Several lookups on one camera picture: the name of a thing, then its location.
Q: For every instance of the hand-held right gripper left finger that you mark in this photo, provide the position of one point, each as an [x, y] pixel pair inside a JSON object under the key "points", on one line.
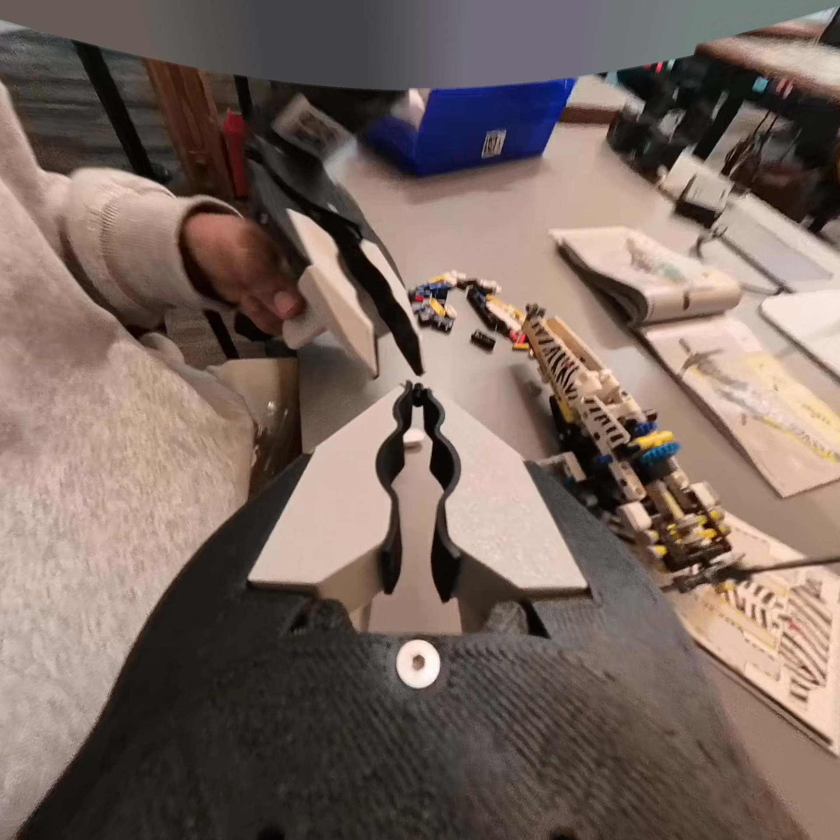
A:
{"points": [[321, 525]]}

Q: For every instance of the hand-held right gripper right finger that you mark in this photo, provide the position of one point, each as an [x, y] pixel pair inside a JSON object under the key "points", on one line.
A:
{"points": [[512, 525]]}

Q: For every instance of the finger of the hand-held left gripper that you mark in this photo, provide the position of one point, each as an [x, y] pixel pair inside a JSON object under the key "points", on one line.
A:
{"points": [[334, 308], [390, 279]]}

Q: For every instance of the white lego connector piece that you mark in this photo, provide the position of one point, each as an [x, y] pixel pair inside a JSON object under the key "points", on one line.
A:
{"points": [[413, 438]]}

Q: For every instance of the person's left forearm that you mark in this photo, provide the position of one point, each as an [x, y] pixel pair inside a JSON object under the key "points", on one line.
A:
{"points": [[124, 236]]}

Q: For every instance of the pile of loose lego pieces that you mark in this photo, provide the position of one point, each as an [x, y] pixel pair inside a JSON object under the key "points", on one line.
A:
{"points": [[433, 305]]}

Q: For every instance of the black double-hole lego connector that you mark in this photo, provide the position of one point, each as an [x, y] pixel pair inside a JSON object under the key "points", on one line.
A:
{"points": [[482, 340]]}

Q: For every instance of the zebra striped lego helicopter model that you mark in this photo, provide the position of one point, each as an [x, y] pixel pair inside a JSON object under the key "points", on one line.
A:
{"points": [[584, 387]]}

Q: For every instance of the person's left hand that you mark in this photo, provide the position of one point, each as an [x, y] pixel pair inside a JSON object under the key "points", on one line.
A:
{"points": [[243, 269]]}

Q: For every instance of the red canister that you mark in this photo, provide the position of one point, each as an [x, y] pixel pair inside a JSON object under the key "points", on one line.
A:
{"points": [[234, 154]]}

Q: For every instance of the clear plastic bag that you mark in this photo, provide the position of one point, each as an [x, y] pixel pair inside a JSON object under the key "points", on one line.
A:
{"points": [[275, 426]]}

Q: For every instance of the blue plastic bin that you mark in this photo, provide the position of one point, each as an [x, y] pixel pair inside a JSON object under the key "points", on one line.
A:
{"points": [[459, 118]]}

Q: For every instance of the open helicopter instruction booklet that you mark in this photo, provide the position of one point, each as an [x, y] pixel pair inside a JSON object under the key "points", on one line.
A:
{"points": [[754, 407]]}

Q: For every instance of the zebra striped sticker sheet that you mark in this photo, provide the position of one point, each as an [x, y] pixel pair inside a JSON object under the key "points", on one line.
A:
{"points": [[768, 623]]}

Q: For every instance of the dark office furniture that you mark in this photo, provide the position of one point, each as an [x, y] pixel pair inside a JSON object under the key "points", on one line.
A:
{"points": [[663, 131]]}

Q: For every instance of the white flat rounded pad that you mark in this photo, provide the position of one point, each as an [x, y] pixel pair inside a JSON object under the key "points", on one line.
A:
{"points": [[810, 321]]}

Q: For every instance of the grey flat device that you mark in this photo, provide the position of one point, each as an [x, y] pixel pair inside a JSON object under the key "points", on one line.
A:
{"points": [[781, 253]]}

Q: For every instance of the wooden post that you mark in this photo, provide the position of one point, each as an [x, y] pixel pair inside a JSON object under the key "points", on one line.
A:
{"points": [[187, 124]]}

